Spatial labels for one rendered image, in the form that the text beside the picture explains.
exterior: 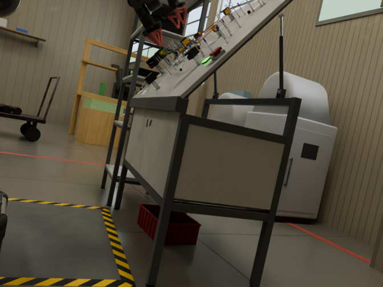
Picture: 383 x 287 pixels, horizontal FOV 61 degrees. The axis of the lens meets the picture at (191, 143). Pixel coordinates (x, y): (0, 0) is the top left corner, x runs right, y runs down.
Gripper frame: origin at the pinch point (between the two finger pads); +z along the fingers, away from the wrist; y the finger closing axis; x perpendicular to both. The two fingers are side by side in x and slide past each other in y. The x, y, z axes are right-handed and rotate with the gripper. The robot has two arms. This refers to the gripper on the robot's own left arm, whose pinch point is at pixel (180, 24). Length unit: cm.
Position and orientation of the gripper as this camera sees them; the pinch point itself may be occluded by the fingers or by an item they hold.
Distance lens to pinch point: 175.5
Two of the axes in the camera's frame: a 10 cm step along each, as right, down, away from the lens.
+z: 3.0, 9.5, 1.1
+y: -5.1, 0.6, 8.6
